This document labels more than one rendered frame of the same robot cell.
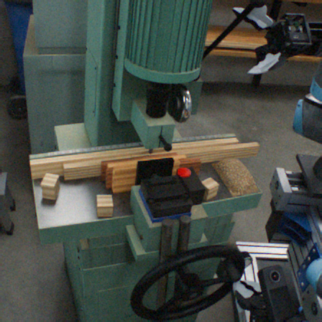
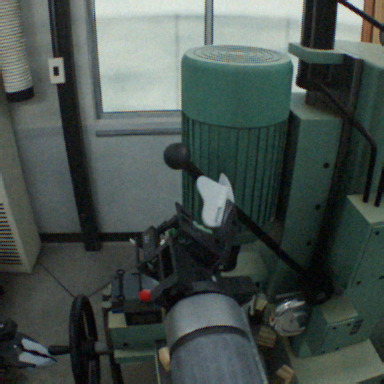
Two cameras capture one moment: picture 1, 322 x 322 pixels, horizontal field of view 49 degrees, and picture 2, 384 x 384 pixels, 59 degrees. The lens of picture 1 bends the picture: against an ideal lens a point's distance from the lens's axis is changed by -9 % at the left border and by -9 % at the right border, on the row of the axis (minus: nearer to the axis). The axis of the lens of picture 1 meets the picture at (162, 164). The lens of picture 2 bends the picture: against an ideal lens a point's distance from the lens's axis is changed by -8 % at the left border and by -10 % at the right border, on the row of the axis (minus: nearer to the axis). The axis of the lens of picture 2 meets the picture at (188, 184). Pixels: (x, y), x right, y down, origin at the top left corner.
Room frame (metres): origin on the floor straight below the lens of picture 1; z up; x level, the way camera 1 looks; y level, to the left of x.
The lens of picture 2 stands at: (0.90, -0.53, 1.61)
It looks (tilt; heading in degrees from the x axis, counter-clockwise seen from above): 31 degrees down; 106
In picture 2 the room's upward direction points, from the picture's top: straight up
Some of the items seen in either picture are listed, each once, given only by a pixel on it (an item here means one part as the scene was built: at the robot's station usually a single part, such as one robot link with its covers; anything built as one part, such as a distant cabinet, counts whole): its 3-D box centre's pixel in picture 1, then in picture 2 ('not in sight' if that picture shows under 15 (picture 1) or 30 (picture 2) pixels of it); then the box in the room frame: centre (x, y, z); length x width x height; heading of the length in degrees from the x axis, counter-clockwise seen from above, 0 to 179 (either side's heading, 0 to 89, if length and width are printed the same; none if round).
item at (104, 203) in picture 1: (104, 205); not in sight; (0.62, 0.12, 0.92); 0.04 x 0.04 x 0.03; 16
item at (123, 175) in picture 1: (145, 175); not in sight; (0.73, 0.04, 0.94); 0.17 x 0.02 x 0.07; 115
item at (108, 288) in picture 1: (125, 255); not in sight; (0.92, 0.09, 0.36); 0.58 x 0.45 x 0.71; 25
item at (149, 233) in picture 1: (166, 215); (139, 314); (0.63, -0.03, 0.92); 0.15 x 0.13 x 0.09; 115
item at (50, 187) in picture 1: (50, 186); not in sight; (0.65, 0.26, 0.92); 0.04 x 0.04 x 0.05; 1
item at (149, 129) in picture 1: (152, 123); (232, 278); (0.83, 0.04, 1.03); 0.14 x 0.07 x 0.09; 25
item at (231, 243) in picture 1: (226, 258); not in sight; (0.79, -0.26, 0.58); 0.12 x 0.08 x 0.08; 25
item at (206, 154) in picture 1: (169, 159); not in sight; (0.84, -0.02, 0.92); 0.58 x 0.02 x 0.04; 115
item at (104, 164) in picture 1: (139, 166); not in sight; (0.78, 0.06, 0.93); 0.21 x 0.02 x 0.05; 115
